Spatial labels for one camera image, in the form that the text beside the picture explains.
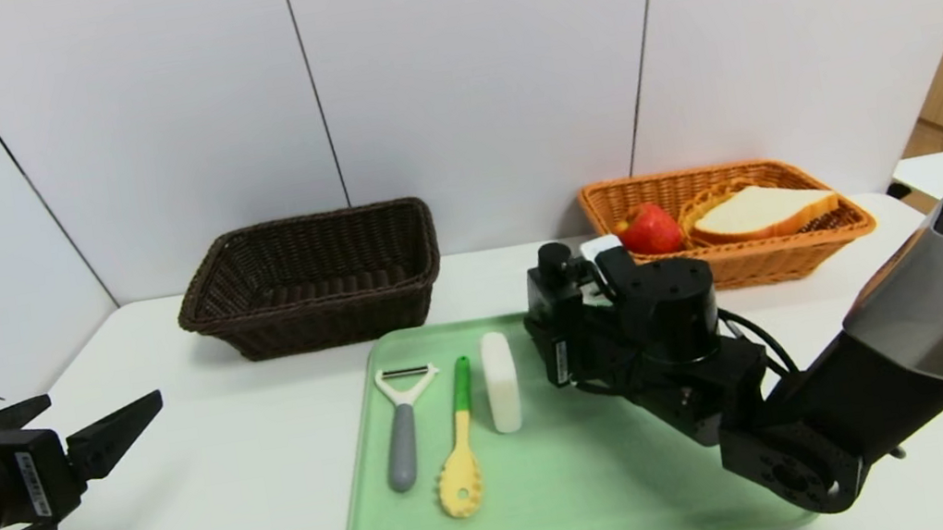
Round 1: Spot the dark brown wicker basket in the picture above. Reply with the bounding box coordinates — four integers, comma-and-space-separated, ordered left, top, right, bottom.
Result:
165, 194, 452, 372

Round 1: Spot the white peeler grey handle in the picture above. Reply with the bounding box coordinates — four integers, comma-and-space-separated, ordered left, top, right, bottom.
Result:
372, 362, 457, 495

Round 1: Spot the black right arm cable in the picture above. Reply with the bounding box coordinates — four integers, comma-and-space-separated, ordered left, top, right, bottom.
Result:
716, 300, 799, 387

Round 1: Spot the light green plastic tray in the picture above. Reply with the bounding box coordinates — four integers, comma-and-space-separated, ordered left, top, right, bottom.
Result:
315, 271, 824, 530

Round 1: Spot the white bread slice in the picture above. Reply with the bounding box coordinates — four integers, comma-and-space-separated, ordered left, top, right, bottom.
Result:
689, 173, 843, 249

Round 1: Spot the white soap bar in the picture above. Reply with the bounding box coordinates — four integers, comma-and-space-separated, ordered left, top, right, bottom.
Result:
478, 328, 525, 437

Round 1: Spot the orange wicker basket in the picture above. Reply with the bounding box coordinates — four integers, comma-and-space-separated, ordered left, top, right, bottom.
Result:
577, 142, 884, 311

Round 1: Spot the black rectangular bottle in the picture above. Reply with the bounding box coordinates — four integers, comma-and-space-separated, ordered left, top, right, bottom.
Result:
519, 240, 582, 323

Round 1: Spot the red apple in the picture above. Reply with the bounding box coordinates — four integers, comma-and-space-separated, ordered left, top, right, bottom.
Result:
610, 198, 687, 262

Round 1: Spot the small yellow wicker bread basket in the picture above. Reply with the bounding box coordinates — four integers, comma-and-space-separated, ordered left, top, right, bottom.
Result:
674, 166, 845, 253

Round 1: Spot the yellow pasta spoon green handle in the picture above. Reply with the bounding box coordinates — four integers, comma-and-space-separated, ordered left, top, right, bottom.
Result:
419, 355, 493, 522

